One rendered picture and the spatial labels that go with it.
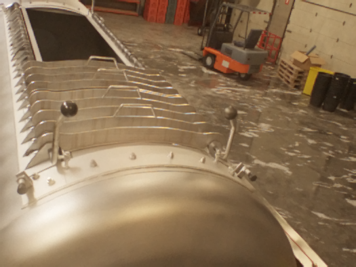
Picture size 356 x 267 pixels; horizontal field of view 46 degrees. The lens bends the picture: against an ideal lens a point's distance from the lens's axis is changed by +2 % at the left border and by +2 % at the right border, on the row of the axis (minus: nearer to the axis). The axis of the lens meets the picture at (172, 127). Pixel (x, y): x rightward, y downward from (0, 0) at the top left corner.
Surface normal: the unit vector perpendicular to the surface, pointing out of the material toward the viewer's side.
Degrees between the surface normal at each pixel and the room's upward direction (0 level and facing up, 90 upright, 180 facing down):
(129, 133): 90
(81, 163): 19
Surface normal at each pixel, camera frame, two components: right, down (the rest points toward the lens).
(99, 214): 0.13, -0.44
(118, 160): 0.04, -0.89
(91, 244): 0.25, 0.04
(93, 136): 0.36, 0.44
